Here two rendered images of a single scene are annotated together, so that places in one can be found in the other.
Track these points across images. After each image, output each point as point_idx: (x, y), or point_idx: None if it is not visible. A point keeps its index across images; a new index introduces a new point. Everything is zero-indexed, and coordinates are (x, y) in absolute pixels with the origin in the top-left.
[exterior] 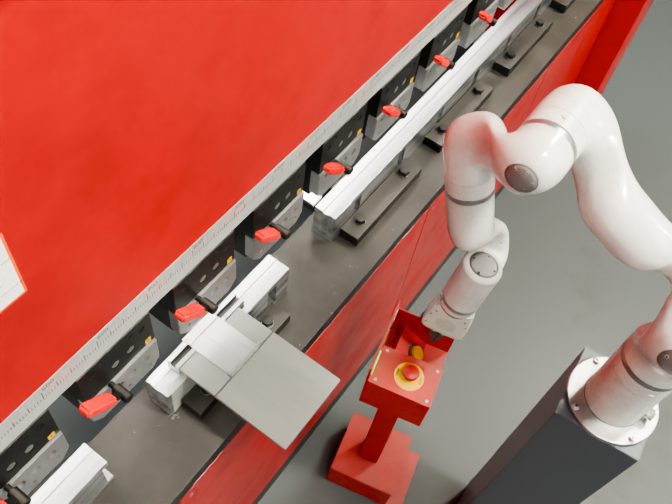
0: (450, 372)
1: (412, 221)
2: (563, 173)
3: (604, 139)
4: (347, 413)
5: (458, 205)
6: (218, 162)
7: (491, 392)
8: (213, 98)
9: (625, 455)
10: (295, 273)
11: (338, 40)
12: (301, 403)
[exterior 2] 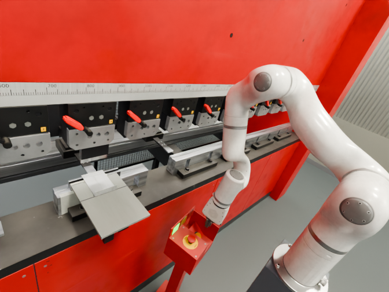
0: (215, 276)
1: (209, 178)
2: (285, 84)
3: (305, 87)
4: (163, 281)
5: (228, 129)
6: (110, 36)
7: (231, 291)
8: None
9: None
10: (152, 180)
11: (188, 36)
12: (123, 218)
